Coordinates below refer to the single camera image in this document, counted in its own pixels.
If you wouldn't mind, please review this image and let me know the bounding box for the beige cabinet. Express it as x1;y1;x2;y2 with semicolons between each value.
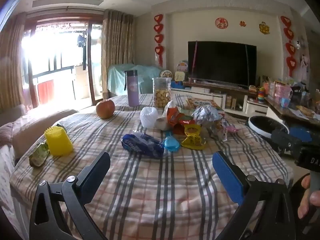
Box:
74;65;90;100

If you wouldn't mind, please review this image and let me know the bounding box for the person's right hand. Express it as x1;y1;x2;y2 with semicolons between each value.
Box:
297;173;320;220

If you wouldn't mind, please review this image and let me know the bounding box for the flat colourful snack box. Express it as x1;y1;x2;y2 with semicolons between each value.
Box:
185;97;224;112

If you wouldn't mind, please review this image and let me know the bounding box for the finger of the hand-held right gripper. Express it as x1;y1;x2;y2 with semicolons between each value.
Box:
271;129;304;155
290;127;314;143

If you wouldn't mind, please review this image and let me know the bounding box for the colourful toy house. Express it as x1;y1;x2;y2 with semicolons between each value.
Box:
176;60;188;73

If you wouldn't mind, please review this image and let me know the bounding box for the red heart string decoration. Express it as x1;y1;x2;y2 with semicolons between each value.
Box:
154;14;164;67
280;16;298;77

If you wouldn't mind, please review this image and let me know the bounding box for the orange snack wrapper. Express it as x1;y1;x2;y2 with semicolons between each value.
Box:
167;107;198;135

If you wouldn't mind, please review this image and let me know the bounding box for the clear cookie jar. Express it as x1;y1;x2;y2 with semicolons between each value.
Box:
152;77;172;108

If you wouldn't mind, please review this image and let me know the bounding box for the purple water bottle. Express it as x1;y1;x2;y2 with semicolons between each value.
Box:
124;70;139;107

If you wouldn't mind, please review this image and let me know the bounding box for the blue snack wrapper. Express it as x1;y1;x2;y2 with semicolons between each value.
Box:
121;132;165;159

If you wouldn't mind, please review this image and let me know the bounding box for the beige sofa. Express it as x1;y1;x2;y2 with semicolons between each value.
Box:
0;105;79;160

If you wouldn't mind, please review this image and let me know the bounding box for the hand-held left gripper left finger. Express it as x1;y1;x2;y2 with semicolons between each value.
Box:
29;151;111;240

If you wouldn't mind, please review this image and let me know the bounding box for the white trash bin black bag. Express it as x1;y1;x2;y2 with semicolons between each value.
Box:
247;116;290;139

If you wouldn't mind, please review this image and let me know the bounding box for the round red wall sticker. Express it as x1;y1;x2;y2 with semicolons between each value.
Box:
215;17;228;29

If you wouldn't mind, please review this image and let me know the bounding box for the clear printed wrapper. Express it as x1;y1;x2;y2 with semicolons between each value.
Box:
210;119;229;142

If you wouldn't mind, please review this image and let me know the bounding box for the red hanging cloth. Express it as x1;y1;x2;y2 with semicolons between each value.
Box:
37;79;55;104

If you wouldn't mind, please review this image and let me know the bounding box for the checked tablecloth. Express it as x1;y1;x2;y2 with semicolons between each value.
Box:
10;94;294;240

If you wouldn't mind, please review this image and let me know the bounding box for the yellow snack wrapper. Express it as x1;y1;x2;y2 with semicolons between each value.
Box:
180;125;207;150

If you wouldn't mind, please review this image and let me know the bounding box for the white foam fruit net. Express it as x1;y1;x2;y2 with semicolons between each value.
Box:
140;106;158;129

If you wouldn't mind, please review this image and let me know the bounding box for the stacking ring toy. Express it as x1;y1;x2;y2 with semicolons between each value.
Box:
257;87;267;103

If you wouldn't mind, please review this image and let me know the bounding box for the teal covered sofa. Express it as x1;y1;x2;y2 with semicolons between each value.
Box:
107;64;165;97

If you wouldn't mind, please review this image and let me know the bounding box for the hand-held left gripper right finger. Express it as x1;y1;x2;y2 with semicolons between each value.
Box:
212;151;297;240

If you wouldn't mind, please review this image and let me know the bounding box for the silver foil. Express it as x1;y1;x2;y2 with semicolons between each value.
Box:
192;105;220;128

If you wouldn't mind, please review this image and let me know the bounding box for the red apple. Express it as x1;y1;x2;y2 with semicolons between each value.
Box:
96;99;116;119

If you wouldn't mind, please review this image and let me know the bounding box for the white television cabinet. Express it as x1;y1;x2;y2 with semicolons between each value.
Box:
171;81;269;117

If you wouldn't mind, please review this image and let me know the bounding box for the beige curtain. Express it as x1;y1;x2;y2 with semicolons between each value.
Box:
101;9;135;99
0;12;27;113

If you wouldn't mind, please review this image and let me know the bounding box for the yellow plastic cup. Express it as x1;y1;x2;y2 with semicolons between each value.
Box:
44;126;74;156

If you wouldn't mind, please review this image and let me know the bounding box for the green snack wrapper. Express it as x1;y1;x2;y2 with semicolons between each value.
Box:
29;142;50;167

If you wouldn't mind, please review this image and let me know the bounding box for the pink storage box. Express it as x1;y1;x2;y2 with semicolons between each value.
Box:
275;84;292;100

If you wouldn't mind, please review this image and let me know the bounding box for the black television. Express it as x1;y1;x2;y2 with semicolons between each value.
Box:
187;41;257;88

